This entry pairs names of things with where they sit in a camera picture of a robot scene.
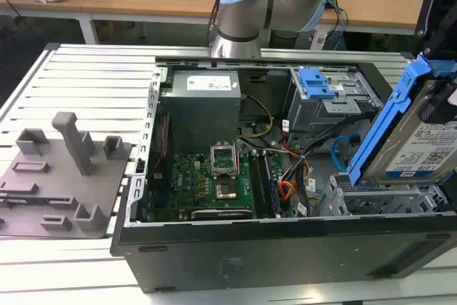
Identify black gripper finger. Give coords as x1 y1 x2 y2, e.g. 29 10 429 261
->
418 83 457 124

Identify hard disk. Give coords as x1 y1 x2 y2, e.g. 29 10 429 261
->
345 55 457 188

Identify blue data wire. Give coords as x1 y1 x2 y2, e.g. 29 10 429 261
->
330 133 362 174

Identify red yellow black power wire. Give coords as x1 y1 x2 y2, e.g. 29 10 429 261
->
280 160 312 206

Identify silver disk bay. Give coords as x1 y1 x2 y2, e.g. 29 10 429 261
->
323 172 447 218

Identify blue RAM slot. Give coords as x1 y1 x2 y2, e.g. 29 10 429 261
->
263 153 281 217

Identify black RAM slot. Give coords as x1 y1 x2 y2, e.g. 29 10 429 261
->
248 153 266 219

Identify silver drive cage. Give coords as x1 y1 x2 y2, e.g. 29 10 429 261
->
287 67 383 141

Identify blue drive cage latch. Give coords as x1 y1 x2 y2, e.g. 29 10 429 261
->
299 68 338 100

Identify metal socket cover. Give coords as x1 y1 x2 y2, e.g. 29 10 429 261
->
209 143 238 178

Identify CPU socket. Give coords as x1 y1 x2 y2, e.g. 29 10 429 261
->
213 179 241 202

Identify grey power supply unit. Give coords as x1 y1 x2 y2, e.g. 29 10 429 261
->
161 70 243 145

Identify black PC case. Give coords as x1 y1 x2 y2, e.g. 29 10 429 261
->
110 55 457 295

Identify green motherboard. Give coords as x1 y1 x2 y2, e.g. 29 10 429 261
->
171 140 298 220

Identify grey parts rack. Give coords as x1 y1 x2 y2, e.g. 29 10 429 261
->
0 111 134 239

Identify blue cable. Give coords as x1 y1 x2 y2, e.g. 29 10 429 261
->
323 0 350 49

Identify black wire bundle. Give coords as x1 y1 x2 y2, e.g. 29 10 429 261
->
281 119 361 177

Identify yellow black wires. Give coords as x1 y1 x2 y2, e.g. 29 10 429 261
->
237 94 275 139

